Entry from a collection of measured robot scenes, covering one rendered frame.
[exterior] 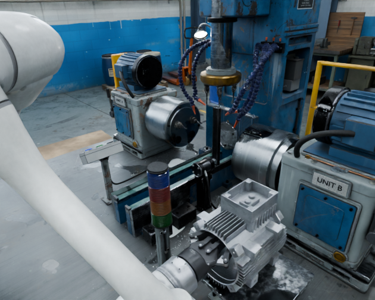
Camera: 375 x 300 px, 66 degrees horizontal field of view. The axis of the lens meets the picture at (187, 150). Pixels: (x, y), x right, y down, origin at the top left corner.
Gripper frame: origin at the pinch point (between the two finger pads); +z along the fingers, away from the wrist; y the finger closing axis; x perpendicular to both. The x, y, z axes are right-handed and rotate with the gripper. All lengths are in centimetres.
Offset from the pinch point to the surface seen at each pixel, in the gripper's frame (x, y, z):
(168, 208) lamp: -3.1, 16.2, -11.5
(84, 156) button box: 0, 70, -12
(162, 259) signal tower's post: 16.5, 18.2, -15.9
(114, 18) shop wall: 11, 585, 314
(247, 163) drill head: 5.3, 18.9, 29.2
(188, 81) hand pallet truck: 145, 424, 369
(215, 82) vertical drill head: -19, 44, 41
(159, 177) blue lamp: -14.1, 16.7, -12.0
